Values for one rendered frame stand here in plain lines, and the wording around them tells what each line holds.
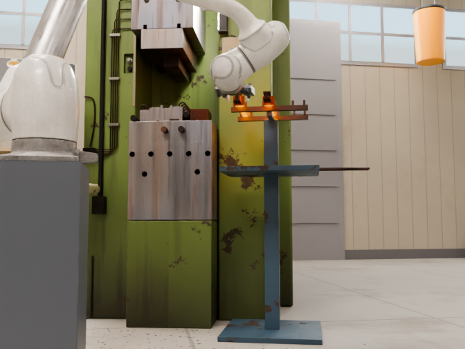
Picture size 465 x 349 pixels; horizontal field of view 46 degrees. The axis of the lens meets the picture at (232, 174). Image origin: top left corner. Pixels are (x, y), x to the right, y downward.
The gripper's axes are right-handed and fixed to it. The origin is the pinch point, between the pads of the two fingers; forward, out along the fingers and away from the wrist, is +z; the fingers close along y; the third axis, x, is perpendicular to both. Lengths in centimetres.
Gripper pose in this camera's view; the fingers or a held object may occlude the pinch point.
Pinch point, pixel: (237, 96)
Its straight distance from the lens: 212.9
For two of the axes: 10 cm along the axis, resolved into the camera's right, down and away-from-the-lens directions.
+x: 0.0, -10.0, 0.9
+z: 1.2, 0.9, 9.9
